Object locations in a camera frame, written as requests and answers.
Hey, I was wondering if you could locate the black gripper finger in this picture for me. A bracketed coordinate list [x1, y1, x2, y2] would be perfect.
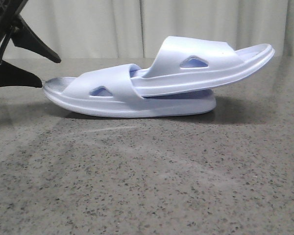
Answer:
[11, 15, 61, 63]
[0, 61, 42, 88]

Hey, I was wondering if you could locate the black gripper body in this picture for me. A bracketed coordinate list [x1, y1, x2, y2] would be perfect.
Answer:
[0, 0, 27, 63]

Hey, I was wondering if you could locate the pale green curtain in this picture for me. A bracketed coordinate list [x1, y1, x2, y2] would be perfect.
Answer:
[0, 0, 294, 60]

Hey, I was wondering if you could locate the light blue slipper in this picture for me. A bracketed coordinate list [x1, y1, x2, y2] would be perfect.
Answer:
[43, 64, 216, 118]
[130, 36, 274, 97]

